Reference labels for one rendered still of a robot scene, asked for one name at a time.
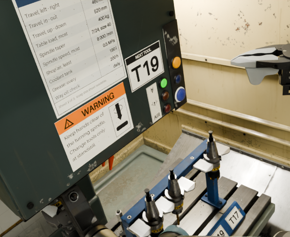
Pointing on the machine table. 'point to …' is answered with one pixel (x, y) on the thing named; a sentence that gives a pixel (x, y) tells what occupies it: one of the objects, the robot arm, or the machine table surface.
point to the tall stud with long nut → (119, 217)
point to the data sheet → (72, 48)
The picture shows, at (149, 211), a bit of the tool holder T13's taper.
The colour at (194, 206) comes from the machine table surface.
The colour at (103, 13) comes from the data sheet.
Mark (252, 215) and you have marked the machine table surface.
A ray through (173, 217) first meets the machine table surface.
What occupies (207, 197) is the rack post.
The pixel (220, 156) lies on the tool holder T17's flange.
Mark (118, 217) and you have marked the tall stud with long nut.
